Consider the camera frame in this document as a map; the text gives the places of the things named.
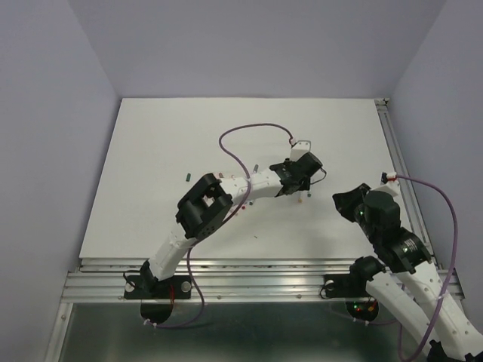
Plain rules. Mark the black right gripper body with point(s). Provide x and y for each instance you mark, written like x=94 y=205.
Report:
x=348 y=206

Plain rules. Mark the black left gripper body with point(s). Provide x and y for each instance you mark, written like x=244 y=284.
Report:
x=304 y=185

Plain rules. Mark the yellow cap marker pen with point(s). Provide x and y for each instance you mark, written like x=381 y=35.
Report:
x=300 y=197

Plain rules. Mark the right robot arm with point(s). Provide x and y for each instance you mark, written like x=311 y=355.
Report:
x=403 y=277

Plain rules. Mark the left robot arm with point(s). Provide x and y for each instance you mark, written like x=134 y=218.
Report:
x=211 y=202

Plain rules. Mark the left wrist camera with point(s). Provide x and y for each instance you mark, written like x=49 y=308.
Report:
x=299 y=149

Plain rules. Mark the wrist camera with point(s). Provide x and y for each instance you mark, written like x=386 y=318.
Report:
x=389 y=184
x=299 y=149

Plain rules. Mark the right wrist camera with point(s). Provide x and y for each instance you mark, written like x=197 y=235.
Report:
x=389 y=184

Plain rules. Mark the aluminium right side rail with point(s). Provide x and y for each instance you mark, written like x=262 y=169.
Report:
x=408 y=195

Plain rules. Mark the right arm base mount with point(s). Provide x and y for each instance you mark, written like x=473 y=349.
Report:
x=360 y=307

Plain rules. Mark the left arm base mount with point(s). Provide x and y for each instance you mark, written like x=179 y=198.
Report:
x=157 y=301

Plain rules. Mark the aluminium front rail frame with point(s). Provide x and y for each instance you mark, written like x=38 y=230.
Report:
x=99 y=280

